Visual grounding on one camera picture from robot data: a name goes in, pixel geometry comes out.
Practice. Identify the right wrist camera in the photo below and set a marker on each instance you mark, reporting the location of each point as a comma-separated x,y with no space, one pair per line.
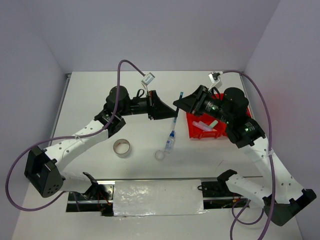
215,78

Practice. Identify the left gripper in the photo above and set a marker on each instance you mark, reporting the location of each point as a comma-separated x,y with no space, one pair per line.
156,109

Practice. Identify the blue pen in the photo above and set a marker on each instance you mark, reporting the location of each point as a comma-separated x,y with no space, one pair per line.
174,121

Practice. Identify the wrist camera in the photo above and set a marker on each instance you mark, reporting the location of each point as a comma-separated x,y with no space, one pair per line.
147,79
215,78

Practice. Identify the large tape roll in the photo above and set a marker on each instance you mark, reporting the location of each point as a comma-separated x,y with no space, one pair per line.
122,148

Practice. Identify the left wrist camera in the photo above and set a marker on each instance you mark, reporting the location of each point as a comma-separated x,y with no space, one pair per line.
147,79

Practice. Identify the red compartment tray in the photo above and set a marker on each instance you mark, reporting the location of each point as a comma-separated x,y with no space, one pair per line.
213,116

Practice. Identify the small clear tape roll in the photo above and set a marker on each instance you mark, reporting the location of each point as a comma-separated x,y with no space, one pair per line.
159,155

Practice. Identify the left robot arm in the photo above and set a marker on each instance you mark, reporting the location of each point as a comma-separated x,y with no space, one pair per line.
45,167

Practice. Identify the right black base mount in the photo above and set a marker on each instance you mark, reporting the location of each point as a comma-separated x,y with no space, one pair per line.
217,197

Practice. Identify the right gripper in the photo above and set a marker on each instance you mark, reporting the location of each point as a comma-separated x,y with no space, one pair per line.
193,102

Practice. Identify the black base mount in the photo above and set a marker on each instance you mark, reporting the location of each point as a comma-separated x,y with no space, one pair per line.
100,193
217,197

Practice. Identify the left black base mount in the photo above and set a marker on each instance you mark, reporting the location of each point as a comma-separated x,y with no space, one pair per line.
100,193

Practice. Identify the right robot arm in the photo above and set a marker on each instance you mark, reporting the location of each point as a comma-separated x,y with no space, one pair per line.
283,197

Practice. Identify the blue spray bottle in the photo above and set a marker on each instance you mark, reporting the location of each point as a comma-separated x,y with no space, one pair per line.
170,142

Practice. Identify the white foil panel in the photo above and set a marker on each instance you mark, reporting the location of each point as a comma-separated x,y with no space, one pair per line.
157,198

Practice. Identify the pink highlighter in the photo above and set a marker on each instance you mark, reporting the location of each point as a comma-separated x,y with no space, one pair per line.
200,125

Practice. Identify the green highlighter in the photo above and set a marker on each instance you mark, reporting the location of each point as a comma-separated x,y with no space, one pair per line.
213,124

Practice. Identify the purple highlighter cap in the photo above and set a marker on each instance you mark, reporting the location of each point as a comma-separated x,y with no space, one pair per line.
207,129

